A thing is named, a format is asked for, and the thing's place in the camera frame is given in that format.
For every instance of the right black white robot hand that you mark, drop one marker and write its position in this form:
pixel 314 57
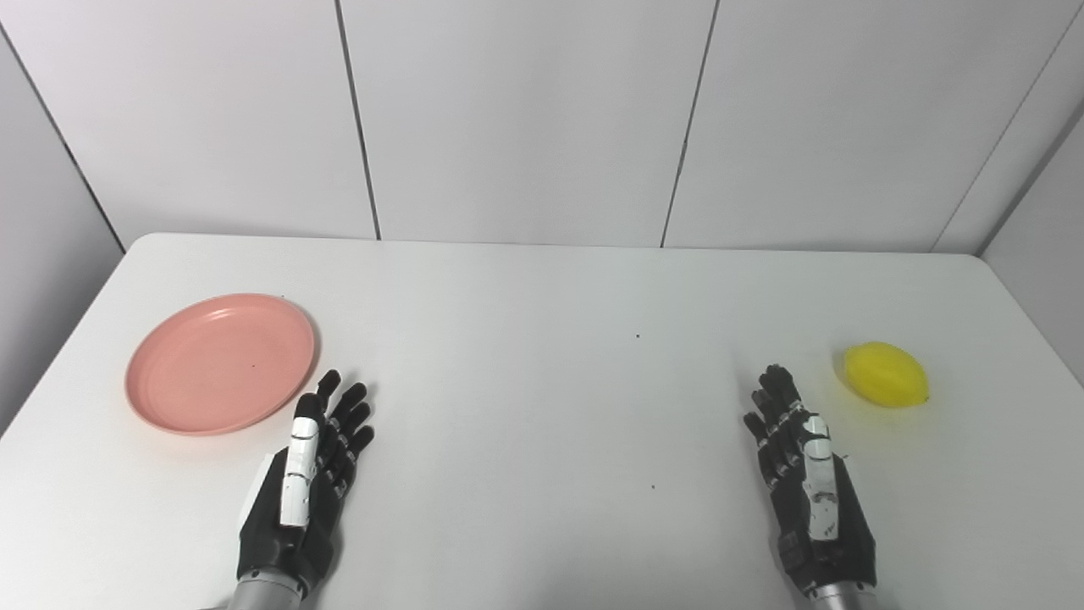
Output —
pixel 826 542

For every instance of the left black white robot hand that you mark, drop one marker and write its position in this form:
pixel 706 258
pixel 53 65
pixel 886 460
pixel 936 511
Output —
pixel 292 525

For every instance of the yellow lemon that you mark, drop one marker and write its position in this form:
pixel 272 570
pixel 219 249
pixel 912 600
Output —
pixel 885 374

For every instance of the pink round plate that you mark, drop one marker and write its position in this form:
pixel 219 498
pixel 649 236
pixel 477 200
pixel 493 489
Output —
pixel 216 364

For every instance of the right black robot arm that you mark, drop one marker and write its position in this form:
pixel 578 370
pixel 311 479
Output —
pixel 843 598

